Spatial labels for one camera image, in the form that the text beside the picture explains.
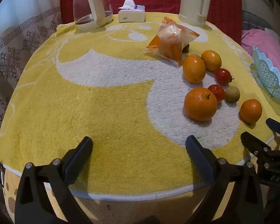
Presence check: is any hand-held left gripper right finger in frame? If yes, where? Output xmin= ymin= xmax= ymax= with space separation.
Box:
xmin=185 ymin=135 xmax=264 ymax=224

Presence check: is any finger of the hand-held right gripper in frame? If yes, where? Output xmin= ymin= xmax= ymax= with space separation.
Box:
xmin=266 ymin=119 xmax=280 ymax=143
xmin=241 ymin=132 xmax=271 ymax=156

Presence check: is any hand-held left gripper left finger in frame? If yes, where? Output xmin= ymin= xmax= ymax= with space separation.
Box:
xmin=15 ymin=136 xmax=94 ymax=224

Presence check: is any small round orange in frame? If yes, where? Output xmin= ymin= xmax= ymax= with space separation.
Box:
xmin=239 ymin=99 xmax=263 ymax=124

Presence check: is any light blue lattice basket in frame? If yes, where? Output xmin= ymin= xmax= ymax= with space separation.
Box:
xmin=251 ymin=45 xmax=280 ymax=103

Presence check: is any large orange with stem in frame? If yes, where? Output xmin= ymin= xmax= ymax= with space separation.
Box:
xmin=183 ymin=87 xmax=218 ymax=122

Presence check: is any red tomato with calyx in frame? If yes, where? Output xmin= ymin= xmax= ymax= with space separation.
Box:
xmin=215 ymin=68 xmax=235 ymax=85

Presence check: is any oval orange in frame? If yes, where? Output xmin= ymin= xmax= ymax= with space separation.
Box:
xmin=201 ymin=50 xmax=222 ymax=72
xmin=182 ymin=55 xmax=206 ymax=84

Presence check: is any plastic bag of orange pieces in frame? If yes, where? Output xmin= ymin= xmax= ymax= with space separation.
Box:
xmin=146 ymin=16 xmax=200 ymax=66

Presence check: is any yellow and white towel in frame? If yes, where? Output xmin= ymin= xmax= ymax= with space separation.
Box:
xmin=0 ymin=12 xmax=280 ymax=202

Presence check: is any brown longan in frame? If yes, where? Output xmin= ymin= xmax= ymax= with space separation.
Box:
xmin=225 ymin=86 xmax=239 ymax=103

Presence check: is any pink blanket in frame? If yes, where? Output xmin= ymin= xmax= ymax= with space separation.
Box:
xmin=241 ymin=29 xmax=280 ymax=110

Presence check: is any patterned curtain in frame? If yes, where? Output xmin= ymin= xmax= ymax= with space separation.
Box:
xmin=0 ymin=0 xmax=62 ymax=192

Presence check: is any glass electric kettle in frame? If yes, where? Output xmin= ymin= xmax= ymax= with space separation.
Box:
xmin=72 ymin=0 xmax=113 ymax=32

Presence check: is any white tissue box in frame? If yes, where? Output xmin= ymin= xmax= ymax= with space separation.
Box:
xmin=118 ymin=0 xmax=146 ymax=23

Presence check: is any cream thermos jug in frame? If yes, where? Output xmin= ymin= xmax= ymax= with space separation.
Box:
xmin=178 ymin=0 xmax=211 ymax=28

